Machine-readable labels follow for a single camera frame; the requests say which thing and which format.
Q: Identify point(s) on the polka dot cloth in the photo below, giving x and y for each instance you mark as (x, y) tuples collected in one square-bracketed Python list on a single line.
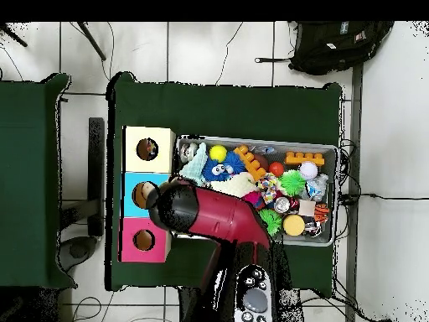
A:
[(151, 147)]

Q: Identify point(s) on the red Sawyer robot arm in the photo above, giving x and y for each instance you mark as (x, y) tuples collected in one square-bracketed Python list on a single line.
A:
[(218, 214)]

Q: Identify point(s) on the wooden box with three holes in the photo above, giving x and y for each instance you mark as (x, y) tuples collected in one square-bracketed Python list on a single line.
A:
[(161, 161)]

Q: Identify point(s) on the shallow clear mesh bin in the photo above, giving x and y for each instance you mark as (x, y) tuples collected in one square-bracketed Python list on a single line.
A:
[(280, 157)]

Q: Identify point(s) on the blue spiky toy with eyes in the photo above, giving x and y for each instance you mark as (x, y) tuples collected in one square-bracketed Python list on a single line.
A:
[(209, 171)]

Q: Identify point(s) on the mint green knitted cloth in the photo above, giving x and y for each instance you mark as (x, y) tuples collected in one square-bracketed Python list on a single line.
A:
[(196, 167)]

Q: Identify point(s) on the cream knitted cloth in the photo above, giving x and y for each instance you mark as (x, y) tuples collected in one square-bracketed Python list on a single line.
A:
[(234, 188)]

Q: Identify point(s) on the yellow ball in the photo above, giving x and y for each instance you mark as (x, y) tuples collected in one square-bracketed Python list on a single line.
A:
[(218, 153)]

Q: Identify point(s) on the long orange toy block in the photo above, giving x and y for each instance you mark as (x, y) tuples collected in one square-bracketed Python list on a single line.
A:
[(251, 162)]

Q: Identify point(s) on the orange ball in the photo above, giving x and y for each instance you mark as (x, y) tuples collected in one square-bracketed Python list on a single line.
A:
[(276, 169)]

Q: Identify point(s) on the dark green tablecloth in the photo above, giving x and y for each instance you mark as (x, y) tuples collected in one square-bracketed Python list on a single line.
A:
[(228, 110), (26, 167)]

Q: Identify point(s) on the green spiky ball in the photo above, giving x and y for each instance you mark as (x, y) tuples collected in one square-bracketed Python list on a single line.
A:
[(273, 221)]

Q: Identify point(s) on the white baseball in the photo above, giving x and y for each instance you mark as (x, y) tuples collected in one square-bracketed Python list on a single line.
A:
[(308, 170)]

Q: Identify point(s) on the black upright panel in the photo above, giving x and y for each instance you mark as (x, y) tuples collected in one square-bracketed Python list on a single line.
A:
[(96, 151)]

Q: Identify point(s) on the grey stand base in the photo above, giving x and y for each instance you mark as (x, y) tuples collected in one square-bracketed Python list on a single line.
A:
[(78, 251)]

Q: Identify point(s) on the black backpack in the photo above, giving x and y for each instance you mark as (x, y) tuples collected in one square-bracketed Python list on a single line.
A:
[(335, 47)]

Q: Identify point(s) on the black tripod leg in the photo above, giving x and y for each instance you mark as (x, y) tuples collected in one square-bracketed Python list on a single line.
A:
[(92, 42), (15, 36)]

